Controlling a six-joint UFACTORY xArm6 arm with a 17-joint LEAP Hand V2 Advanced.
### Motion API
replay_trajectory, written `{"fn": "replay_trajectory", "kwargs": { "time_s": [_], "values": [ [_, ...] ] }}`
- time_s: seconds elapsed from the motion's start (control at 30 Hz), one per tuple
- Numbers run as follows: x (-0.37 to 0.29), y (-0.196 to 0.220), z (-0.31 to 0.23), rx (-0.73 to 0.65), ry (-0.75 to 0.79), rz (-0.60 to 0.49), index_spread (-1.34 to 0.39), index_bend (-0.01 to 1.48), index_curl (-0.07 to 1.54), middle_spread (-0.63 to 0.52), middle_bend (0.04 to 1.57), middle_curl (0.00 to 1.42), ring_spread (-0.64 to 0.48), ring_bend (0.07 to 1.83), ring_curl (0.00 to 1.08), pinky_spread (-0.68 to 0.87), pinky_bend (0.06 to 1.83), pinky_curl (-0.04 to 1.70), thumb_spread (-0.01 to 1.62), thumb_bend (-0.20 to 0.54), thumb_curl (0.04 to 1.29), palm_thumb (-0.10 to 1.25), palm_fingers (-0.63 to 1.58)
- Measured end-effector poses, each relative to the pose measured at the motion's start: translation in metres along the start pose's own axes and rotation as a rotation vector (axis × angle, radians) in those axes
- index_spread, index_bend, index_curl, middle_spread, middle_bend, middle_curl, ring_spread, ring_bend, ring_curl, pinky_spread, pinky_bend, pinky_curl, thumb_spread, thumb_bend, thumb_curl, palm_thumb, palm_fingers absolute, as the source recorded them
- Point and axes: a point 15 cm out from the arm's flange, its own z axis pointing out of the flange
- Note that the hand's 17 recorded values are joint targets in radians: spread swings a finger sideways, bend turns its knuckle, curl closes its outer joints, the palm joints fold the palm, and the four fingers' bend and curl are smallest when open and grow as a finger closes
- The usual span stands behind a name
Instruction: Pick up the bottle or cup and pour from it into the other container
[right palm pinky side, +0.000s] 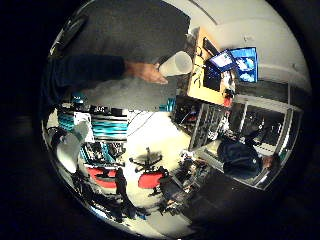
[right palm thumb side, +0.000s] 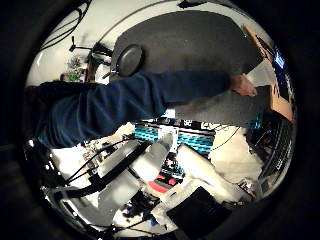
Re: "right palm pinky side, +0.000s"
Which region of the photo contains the grey metal rack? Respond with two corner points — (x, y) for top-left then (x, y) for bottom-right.
(187, 101), (232, 152)

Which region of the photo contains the teal storage shelving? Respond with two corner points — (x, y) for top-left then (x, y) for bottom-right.
(57, 109), (130, 142)

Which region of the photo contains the wooden desk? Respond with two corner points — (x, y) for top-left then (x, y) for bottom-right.
(186, 26), (235, 108)

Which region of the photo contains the glass partition with white frame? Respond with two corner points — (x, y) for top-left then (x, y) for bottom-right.
(231, 93), (304, 190)

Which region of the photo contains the red-seated office chair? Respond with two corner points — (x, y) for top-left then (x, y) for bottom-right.
(129, 147), (168, 198)
(85, 165), (118, 190)

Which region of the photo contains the black device on desk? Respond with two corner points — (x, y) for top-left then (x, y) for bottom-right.
(202, 62), (224, 93)

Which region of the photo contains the white plastic cup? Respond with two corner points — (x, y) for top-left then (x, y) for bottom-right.
(158, 50), (194, 78)

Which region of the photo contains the seated person in dark clothes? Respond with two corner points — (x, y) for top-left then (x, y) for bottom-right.
(217, 137), (282, 182)

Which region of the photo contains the open laptop with blue screen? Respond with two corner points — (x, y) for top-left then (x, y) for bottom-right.
(208, 49), (238, 73)

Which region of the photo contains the blue-lit computer monitor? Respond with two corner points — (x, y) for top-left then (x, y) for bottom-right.
(229, 46), (260, 84)

